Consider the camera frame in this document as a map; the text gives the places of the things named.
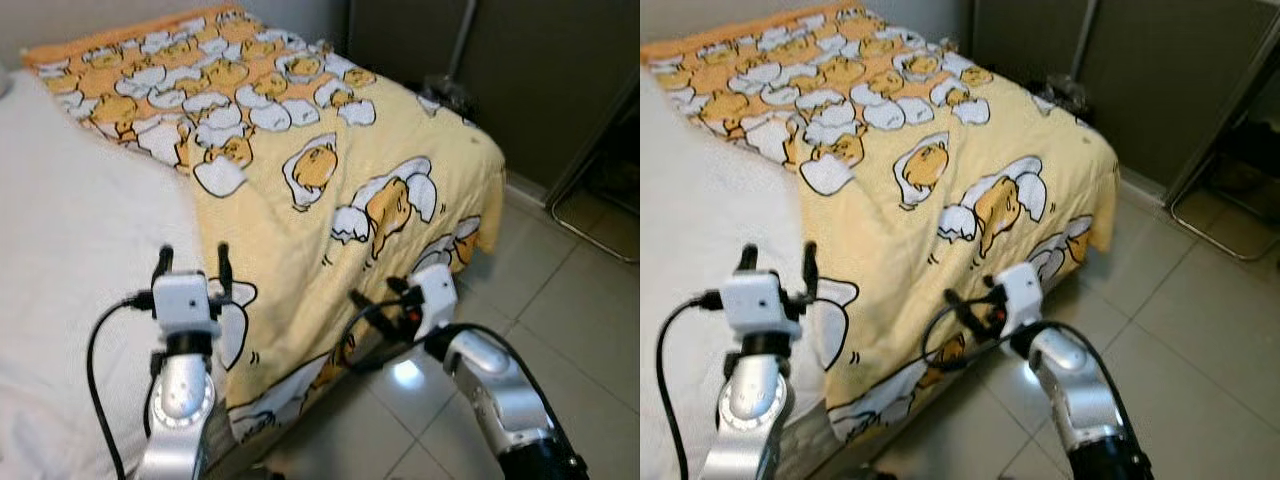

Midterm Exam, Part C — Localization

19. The orange egg-cartoon blanket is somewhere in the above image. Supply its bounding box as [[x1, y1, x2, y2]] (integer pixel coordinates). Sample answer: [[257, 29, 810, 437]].
[[22, 2, 506, 446], [642, 2, 1119, 446]]

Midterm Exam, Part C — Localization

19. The white bed sheet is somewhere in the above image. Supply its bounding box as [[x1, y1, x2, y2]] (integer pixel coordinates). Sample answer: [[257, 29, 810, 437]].
[[0, 65, 241, 480], [640, 65, 831, 480]]

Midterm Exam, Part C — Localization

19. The black stand base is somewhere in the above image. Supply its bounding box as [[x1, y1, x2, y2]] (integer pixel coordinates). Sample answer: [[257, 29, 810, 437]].
[[1045, 72, 1093, 119], [425, 72, 476, 123]]

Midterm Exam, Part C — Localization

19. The silver metal pole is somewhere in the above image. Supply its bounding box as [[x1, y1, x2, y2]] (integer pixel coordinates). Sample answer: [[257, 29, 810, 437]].
[[447, 0, 479, 81], [1070, 0, 1101, 81]]

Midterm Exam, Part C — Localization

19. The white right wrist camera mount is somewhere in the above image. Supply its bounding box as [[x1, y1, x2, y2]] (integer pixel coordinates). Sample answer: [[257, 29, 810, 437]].
[[410, 263, 459, 341], [993, 263, 1044, 336]]

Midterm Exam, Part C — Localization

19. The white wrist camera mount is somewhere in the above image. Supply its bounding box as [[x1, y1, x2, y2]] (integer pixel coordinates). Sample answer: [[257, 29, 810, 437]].
[[150, 272, 221, 341], [720, 270, 793, 341], [993, 263, 1044, 336], [410, 263, 459, 341]]

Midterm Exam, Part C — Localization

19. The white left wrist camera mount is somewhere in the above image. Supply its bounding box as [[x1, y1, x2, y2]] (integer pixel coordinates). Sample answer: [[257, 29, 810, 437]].
[[150, 272, 221, 341], [720, 270, 793, 341]]

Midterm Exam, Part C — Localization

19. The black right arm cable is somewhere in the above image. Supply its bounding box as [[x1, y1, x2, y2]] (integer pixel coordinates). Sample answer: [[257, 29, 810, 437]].
[[340, 298, 591, 471], [920, 300, 1141, 441]]

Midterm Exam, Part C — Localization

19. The grey metal frame rack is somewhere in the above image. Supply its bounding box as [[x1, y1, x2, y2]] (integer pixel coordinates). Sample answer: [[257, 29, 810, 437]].
[[1165, 20, 1280, 263], [545, 75, 641, 263]]

